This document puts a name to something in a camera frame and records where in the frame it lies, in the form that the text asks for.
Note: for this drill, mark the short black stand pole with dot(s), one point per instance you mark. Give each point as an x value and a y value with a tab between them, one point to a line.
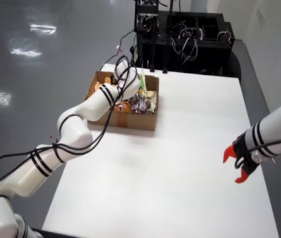
152	54

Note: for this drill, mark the tall black stand pole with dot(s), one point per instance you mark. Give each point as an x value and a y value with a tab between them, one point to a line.
166	54

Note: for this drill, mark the black equipment rack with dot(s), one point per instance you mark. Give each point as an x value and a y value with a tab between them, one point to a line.
212	59

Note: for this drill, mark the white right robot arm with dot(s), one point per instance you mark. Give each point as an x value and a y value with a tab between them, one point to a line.
279	126

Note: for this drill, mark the brown cardboard box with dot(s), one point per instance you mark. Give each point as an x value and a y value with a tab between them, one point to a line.
140	121

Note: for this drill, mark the black electronics tower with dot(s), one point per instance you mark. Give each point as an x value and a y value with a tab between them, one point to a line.
149	9

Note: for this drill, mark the orange round cracker pack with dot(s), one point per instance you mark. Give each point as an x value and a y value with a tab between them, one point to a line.
98	86

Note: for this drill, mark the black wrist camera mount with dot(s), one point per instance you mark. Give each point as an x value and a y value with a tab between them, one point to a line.
113	79

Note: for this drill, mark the beige cracker pack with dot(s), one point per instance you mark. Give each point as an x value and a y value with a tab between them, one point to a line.
151	94

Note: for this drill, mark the brown biscuit pack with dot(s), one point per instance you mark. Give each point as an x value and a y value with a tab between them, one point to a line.
121	107

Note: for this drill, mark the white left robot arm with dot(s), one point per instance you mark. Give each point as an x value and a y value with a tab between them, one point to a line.
95	104

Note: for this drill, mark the round orange biscuit pack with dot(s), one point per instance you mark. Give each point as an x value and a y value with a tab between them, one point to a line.
107	80

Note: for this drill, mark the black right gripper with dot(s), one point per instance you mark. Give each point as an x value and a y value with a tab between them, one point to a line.
244	156

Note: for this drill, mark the green white snack pack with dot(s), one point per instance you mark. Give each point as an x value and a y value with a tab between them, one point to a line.
143	83

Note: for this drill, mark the chocolate cookie pack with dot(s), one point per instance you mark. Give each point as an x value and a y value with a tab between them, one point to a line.
134	100
144	105

